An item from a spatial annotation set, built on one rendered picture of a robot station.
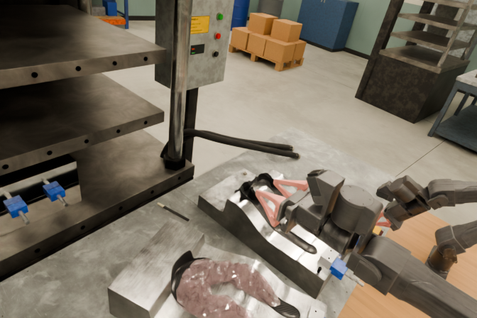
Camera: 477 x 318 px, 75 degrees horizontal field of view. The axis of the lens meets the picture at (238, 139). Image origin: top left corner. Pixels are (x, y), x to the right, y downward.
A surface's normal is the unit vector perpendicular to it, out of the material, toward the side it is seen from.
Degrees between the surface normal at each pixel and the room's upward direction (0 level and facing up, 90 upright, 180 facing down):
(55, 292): 0
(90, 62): 90
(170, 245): 0
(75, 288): 0
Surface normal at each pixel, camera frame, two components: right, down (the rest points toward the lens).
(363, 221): -0.68, 0.28
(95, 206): 0.15, -0.85
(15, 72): 0.75, 0.44
